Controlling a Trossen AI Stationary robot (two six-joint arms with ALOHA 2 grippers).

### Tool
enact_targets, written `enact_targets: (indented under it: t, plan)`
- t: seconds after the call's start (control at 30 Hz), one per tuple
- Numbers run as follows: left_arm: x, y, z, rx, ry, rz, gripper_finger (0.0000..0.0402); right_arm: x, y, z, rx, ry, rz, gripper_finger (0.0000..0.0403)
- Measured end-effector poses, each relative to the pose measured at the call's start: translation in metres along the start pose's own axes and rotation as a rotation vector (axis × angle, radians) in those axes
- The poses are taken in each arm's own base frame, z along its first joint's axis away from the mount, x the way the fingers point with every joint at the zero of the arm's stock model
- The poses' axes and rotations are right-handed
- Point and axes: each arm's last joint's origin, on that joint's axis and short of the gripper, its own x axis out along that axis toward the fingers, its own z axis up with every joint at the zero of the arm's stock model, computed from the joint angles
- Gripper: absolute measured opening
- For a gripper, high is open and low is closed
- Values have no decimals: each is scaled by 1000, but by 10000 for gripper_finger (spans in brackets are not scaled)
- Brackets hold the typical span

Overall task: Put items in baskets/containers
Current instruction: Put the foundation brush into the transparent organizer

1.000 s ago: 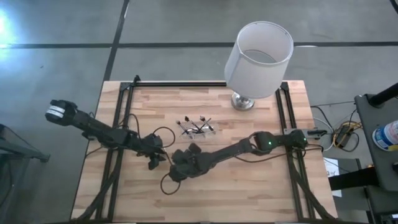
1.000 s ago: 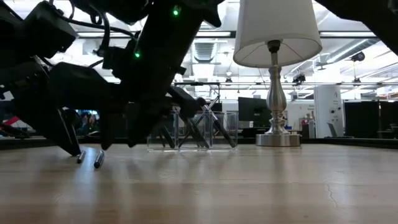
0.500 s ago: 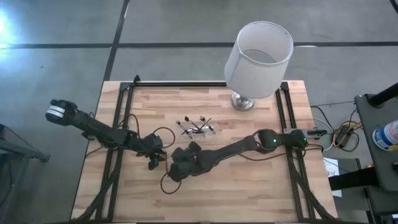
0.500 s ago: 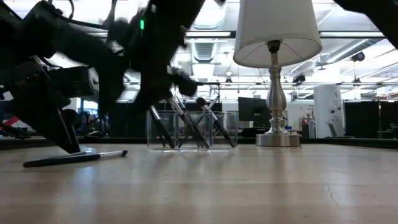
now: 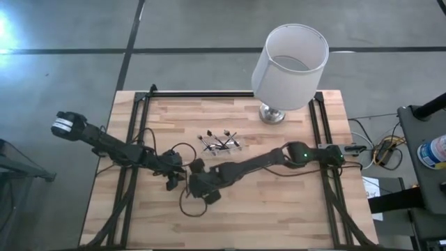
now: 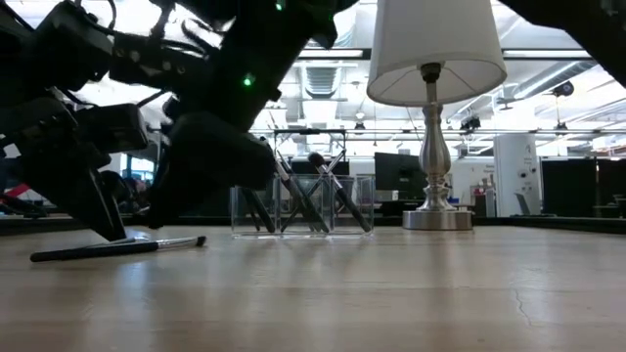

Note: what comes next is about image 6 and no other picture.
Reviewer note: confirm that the black aluminium rig frame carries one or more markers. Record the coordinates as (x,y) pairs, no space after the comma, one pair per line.
(538,224)

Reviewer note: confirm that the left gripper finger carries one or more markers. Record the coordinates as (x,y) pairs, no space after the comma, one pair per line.
(78,195)

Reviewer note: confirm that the silver table lamp white shade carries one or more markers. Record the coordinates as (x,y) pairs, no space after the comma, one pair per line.
(435,58)

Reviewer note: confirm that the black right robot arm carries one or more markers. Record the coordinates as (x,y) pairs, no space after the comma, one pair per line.
(587,29)

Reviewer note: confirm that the black desktop monitor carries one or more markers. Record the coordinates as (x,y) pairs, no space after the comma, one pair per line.
(398,171)

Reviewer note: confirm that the flat-head black makeup brush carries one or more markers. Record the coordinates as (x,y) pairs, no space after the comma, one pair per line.
(293,190)

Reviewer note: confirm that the clear acrylic brush organizer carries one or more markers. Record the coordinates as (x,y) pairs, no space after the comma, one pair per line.
(362,215)

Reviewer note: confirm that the small grey-tip makeup brush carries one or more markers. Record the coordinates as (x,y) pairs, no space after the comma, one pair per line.
(335,162)

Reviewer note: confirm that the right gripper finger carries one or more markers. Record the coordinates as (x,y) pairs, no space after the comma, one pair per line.
(220,156)

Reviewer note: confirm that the ceiling air vent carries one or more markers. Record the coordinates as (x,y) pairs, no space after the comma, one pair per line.
(321,82)

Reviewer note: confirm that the white pillar cabinet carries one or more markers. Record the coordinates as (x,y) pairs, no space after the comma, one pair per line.
(516,171)

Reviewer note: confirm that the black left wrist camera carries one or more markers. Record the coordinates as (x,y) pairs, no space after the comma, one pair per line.
(110,127)

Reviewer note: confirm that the black partition panel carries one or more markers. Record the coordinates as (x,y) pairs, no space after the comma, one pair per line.
(572,188)

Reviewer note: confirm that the black ceiling camera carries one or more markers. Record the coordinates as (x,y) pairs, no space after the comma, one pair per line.
(564,89)
(470,123)

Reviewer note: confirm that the round-head black makeup brush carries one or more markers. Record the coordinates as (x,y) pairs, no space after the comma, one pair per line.
(349,205)

